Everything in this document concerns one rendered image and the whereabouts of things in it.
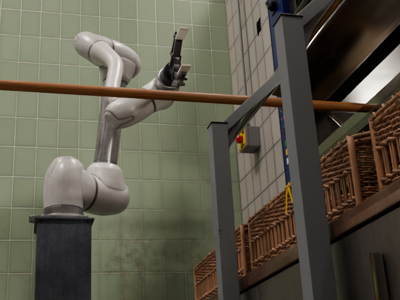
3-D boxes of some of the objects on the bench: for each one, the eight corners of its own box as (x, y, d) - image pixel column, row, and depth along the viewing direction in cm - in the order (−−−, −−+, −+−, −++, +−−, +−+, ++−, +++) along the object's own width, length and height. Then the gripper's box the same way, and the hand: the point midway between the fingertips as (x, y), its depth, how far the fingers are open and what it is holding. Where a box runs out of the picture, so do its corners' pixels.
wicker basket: (428, 281, 170) (410, 178, 180) (604, 224, 120) (565, 86, 130) (248, 283, 158) (239, 172, 168) (359, 220, 107) (337, 68, 117)
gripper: (180, 46, 240) (194, 13, 220) (183, 109, 231) (198, 81, 211) (159, 44, 238) (172, 12, 218) (161, 108, 229) (175, 80, 210)
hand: (184, 47), depth 216 cm, fingers open, 13 cm apart
